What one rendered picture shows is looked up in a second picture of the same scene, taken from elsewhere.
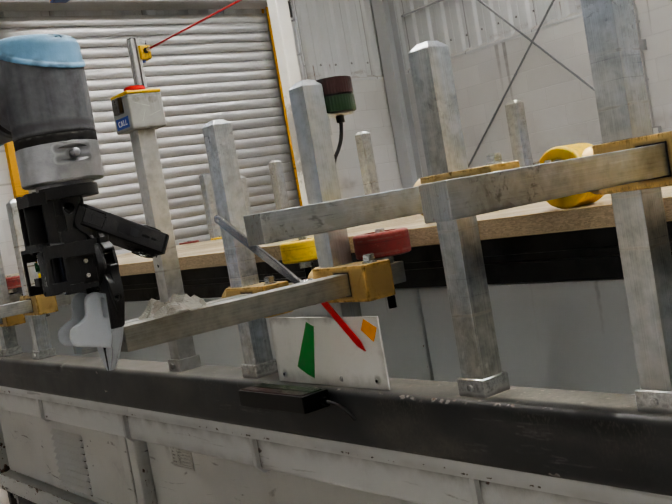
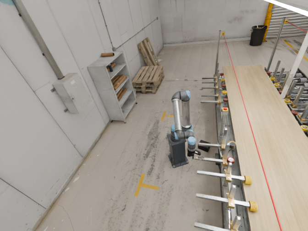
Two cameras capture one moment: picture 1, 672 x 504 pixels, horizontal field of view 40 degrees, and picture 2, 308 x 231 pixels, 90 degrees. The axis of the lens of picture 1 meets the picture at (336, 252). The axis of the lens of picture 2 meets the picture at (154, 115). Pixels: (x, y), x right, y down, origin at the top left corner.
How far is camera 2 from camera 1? 1.69 m
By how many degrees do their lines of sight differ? 65
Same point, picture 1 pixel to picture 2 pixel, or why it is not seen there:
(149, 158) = (223, 117)
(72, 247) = (189, 154)
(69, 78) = (192, 145)
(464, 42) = not seen: outside the picture
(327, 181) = (226, 152)
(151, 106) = (225, 112)
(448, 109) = (229, 169)
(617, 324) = not seen: hidden behind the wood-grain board
